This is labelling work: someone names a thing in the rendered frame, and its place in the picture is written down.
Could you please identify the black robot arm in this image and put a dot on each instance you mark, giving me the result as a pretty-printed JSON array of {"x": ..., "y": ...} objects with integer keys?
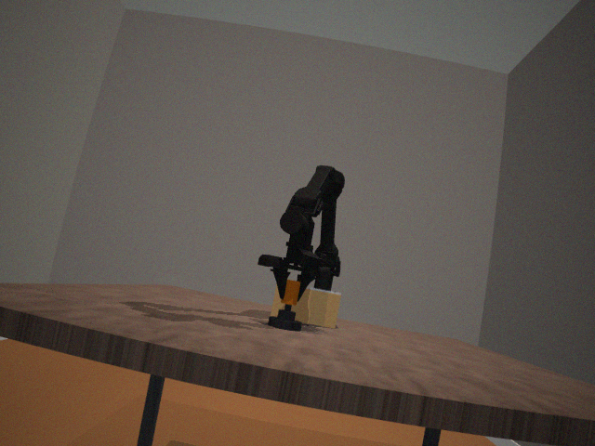
[{"x": 319, "y": 195}]

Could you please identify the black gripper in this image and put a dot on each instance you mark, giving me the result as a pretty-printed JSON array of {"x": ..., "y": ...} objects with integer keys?
[{"x": 281, "y": 266}]

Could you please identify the orange knob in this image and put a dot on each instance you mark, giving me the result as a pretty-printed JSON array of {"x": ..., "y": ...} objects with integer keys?
[{"x": 291, "y": 293}]

